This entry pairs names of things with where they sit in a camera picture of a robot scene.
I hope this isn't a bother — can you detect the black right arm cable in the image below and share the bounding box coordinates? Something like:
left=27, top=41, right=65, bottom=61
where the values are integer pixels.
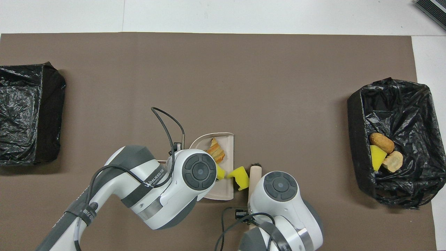
left=214, top=207, right=279, bottom=251

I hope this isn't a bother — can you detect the notched yellow sponge piece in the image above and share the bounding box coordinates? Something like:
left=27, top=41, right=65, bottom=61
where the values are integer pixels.
left=227, top=166, right=250, bottom=191

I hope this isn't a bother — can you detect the brown table mat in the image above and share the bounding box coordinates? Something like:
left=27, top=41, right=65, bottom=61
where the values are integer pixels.
left=0, top=32, right=438, bottom=251

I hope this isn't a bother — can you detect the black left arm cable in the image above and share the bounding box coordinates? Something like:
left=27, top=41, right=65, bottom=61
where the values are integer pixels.
left=71, top=107, right=186, bottom=251

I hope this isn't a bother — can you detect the orange croissant with broken end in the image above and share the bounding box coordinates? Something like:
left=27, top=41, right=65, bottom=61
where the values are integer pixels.
left=206, top=137, right=226, bottom=164

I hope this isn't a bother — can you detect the bin wrapped in black bag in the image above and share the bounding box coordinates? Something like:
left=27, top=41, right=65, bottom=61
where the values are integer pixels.
left=0, top=62, right=67, bottom=166

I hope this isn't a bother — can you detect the beige plastic dustpan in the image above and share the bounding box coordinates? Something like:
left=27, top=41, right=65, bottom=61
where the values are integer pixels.
left=157, top=132, right=234, bottom=201

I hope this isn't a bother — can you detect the pale flaky bread piece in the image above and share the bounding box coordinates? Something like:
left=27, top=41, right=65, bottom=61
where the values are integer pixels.
left=383, top=151, right=404, bottom=173

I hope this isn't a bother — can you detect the brown bread roll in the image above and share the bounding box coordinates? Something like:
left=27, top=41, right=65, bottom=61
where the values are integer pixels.
left=369, top=132, right=395, bottom=154

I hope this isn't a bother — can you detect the green and yellow sponge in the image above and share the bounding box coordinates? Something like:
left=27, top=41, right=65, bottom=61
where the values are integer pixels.
left=370, top=145, right=388, bottom=172

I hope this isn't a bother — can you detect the dark grey ribbed device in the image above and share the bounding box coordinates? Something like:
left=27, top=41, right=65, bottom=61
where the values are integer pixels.
left=415, top=0, right=446, bottom=31

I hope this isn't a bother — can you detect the beige handled black bristle brush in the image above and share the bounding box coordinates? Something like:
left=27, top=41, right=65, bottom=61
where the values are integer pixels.
left=249, top=162, right=262, bottom=190

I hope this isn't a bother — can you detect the open bin with black bag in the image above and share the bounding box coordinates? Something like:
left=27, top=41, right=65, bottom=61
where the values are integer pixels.
left=347, top=77, right=437, bottom=210

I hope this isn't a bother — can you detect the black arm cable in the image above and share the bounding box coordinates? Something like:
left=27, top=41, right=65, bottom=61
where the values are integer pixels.
left=71, top=107, right=186, bottom=251
left=214, top=207, right=279, bottom=251

